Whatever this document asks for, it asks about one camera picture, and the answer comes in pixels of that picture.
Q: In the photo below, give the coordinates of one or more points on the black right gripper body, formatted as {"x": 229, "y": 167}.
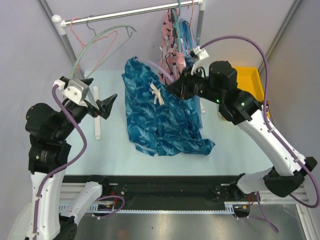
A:
{"x": 199, "y": 86}

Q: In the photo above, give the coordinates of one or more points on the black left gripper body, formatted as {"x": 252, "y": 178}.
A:
{"x": 77, "y": 113}

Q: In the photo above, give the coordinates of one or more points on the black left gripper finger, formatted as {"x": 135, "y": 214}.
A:
{"x": 87, "y": 81}
{"x": 105, "y": 106}

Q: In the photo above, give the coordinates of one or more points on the blue leaf print shorts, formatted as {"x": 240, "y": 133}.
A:
{"x": 158, "y": 123}

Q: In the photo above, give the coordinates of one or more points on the purple plastic hanger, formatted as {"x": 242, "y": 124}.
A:
{"x": 168, "y": 76}

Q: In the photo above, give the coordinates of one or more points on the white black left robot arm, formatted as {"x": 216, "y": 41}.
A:
{"x": 48, "y": 159}

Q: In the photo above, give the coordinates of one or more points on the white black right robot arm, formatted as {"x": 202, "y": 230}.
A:
{"x": 286, "y": 175}

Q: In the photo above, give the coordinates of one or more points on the green plastic hanger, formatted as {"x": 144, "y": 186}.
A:
{"x": 105, "y": 34}

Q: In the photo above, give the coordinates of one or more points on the pink patterned shorts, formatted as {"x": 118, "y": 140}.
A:
{"x": 170, "y": 60}

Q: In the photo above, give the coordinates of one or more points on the pink hanger with blue shorts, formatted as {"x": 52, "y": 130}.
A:
{"x": 191, "y": 24}

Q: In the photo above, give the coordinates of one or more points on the teal plastic hanger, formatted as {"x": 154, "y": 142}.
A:
{"x": 176, "y": 27}

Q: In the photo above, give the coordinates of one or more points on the yellow plastic bin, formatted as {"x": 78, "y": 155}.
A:
{"x": 250, "y": 80}

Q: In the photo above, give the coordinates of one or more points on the metal clothes rack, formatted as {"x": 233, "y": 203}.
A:
{"x": 146, "y": 16}

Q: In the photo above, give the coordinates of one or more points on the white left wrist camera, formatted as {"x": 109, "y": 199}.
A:
{"x": 74, "y": 90}

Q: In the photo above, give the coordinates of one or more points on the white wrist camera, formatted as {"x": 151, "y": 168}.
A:
{"x": 74, "y": 90}
{"x": 199, "y": 55}

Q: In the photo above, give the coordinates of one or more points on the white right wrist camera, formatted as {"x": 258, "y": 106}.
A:
{"x": 199, "y": 55}

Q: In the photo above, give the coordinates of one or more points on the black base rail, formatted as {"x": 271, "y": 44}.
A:
{"x": 173, "y": 193}

